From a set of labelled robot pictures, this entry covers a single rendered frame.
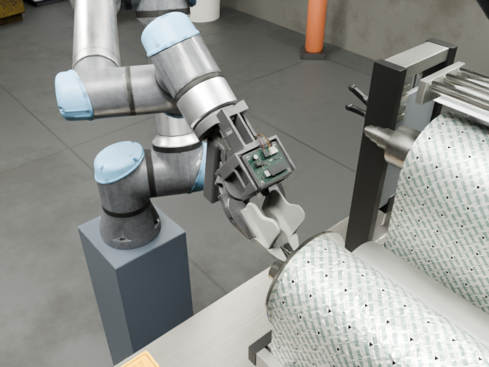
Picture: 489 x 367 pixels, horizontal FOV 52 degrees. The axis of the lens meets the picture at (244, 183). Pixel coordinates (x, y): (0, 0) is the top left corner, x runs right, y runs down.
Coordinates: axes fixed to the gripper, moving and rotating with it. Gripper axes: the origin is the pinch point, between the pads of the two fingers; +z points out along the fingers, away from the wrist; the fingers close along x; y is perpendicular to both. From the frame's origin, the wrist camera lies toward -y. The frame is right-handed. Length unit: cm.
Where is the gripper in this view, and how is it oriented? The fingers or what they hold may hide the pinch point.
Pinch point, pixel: (284, 251)
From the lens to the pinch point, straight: 68.8
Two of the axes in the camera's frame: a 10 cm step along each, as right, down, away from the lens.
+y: 4.2, -3.3, -8.5
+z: 5.0, 8.6, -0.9
